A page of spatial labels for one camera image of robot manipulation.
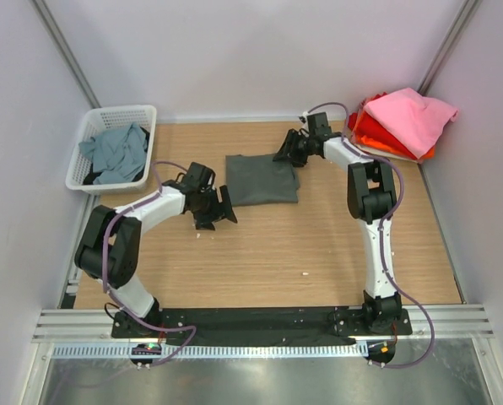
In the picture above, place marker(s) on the dark grey t-shirt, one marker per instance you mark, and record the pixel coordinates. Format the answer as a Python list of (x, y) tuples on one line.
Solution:
[(258, 180)]

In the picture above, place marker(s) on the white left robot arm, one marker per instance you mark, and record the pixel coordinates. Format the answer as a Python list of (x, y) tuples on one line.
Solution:
[(108, 250)]

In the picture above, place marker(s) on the red folded t-shirt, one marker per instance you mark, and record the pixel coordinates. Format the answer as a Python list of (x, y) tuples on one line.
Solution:
[(362, 124)]

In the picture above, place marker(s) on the slotted white cable duct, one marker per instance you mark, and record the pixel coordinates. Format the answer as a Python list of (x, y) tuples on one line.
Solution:
[(149, 351)]

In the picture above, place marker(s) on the orange folded t-shirt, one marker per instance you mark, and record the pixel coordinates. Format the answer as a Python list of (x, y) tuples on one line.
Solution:
[(378, 145)]

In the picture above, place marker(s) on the right aluminium corner post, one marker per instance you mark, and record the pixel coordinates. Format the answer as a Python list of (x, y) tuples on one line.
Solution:
[(449, 43)]

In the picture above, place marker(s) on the white folded t-shirt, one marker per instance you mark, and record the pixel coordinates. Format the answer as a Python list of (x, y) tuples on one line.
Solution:
[(377, 152)]

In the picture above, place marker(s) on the pink folded t-shirt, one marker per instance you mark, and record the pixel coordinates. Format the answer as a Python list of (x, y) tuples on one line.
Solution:
[(416, 121)]

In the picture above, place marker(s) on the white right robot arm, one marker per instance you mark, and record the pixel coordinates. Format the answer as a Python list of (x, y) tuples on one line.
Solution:
[(371, 198)]

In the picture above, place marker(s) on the aluminium corner post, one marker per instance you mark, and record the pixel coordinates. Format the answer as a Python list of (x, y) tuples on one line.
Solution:
[(449, 43), (59, 41)]

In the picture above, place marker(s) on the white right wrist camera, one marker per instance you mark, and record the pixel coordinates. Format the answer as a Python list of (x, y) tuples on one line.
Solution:
[(303, 117)]

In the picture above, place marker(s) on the white plastic basket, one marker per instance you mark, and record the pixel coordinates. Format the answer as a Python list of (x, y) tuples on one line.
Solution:
[(97, 121)]

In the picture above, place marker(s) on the aluminium frame rail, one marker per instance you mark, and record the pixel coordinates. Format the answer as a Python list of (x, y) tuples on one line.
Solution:
[(450, 321)]

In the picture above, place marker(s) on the left aluminium corner post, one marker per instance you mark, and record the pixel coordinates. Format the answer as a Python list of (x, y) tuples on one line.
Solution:
[(59, 41)]

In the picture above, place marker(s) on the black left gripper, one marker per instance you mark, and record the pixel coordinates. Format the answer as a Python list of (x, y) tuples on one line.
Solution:
[(220, 209)]

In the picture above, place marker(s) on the light blue t-shirt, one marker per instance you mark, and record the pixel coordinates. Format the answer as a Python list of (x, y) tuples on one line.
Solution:
[(116, 155)]

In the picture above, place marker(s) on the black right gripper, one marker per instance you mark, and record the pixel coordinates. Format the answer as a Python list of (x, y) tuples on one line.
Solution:
[(287, 147)]

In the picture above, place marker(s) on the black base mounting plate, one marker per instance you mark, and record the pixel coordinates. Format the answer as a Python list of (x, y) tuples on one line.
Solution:
[(282, 326)]

